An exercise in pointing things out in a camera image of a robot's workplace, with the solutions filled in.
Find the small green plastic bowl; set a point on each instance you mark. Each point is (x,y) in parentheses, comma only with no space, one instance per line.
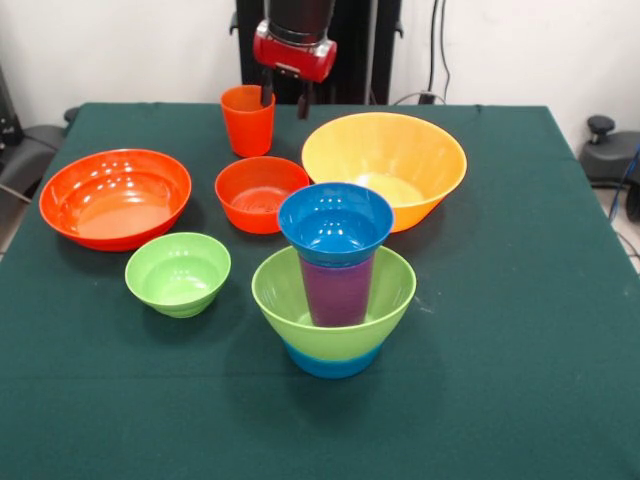
(177,277)

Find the large orange plastic bowl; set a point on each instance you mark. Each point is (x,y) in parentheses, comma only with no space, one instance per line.
(385,145)

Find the black chair base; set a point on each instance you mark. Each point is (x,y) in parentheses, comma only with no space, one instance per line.
(607,155)

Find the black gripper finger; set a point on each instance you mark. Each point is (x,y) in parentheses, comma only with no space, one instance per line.
(266,90)
(303,100)

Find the dark blue plastic bowl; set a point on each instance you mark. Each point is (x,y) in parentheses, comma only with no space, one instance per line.
(335,225)

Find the light blue plastic bowl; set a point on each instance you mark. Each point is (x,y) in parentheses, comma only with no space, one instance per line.
(332,365)

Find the purple plastic cup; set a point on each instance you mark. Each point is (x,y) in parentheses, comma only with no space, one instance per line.
(337,295)

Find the large green plastic bowl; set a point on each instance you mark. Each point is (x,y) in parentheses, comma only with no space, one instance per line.
(280,300)

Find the black equipment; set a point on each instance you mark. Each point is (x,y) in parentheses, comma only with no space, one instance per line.
(7,115)

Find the small red plastic bowl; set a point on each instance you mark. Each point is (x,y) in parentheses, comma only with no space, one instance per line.
(250,195)

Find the dark green table cloth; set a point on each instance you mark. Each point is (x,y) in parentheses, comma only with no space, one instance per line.
(200,425)

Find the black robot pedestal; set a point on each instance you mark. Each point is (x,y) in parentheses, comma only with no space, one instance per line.
(360,50)

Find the large red plastic bowl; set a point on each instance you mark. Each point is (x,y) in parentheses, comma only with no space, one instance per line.
(115,205)

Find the red plastic cup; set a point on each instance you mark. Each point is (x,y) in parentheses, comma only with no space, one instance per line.
(248,127)

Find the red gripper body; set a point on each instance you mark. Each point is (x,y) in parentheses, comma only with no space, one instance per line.
(295,59)

